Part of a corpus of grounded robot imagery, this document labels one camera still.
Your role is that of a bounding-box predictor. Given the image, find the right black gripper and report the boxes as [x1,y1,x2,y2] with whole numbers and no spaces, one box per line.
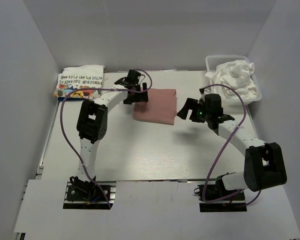
[177,98,211,123]

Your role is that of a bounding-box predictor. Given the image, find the pink t shirt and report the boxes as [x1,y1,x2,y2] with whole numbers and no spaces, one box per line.
[132,88,177,126]

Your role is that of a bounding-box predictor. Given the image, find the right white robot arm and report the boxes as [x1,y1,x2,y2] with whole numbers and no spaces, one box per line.
[177,93,288,200]

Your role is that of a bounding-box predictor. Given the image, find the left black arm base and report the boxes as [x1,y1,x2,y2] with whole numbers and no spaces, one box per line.
[63,176,116,210]

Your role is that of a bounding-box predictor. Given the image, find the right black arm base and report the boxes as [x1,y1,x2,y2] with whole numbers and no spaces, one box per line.
[193,176,247,213]

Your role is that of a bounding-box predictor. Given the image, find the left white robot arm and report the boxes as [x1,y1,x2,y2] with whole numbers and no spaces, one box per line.
[74,69,149,200]

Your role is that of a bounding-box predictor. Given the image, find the folded printed white t shirt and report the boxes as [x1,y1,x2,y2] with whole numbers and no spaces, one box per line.
[53,64,105,100]

